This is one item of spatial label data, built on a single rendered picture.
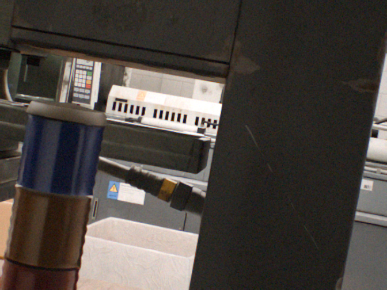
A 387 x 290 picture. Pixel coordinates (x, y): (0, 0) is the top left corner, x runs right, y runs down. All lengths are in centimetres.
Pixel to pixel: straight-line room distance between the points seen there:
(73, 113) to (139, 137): 23
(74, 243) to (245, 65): 23
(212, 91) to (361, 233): 155
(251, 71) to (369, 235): 457
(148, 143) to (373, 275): 460
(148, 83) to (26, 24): 664
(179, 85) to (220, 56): 654
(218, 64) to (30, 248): 24
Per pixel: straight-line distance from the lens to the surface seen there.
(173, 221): 518
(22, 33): 58
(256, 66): 55
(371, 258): 513
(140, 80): 723
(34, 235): 36
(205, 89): 570
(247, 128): 55
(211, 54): 55
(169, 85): 711
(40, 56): 67
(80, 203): 37
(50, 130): 36
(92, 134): 36
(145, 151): 58
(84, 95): 518
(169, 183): 70
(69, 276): 37
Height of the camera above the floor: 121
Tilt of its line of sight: 3 degrees down
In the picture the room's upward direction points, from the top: 10 degrees clockwise
